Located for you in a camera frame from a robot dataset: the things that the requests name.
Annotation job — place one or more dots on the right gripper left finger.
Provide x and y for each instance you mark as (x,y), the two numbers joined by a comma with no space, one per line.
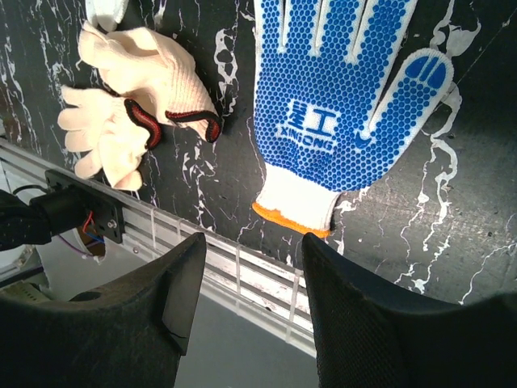
(130,332)

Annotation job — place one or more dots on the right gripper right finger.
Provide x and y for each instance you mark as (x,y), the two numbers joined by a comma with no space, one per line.
(369,332)

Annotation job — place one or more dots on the white knit glove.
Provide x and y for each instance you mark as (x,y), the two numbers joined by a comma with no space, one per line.
(107,14)
(330,115)

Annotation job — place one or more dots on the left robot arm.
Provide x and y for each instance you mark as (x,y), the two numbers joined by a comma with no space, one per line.
(42,218)

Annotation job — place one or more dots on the cream leather glove front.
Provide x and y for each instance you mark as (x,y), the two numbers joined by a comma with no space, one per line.
(114,133)

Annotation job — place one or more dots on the cream leather glove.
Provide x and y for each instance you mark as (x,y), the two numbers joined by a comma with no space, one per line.
(114,133)
(156,72)

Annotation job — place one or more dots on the cream leather glove rear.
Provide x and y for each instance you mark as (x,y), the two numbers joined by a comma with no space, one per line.
(156,72)

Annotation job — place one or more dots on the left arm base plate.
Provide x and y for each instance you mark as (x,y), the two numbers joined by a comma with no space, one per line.
(106,211)

